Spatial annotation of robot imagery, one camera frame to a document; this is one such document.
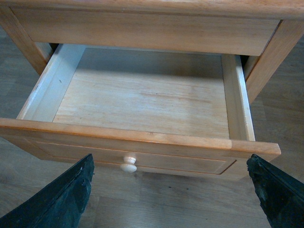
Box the wooden drawer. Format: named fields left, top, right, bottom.
left=0, top=44, right=281, bottom=180

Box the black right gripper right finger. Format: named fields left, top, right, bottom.
left=247, top=154, right=304, bottom=228

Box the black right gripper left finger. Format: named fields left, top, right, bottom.
left=0, top=154, right=95, bottom=228

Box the wooden nightstand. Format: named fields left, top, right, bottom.
left=0, top=0, right=304, bottom=105

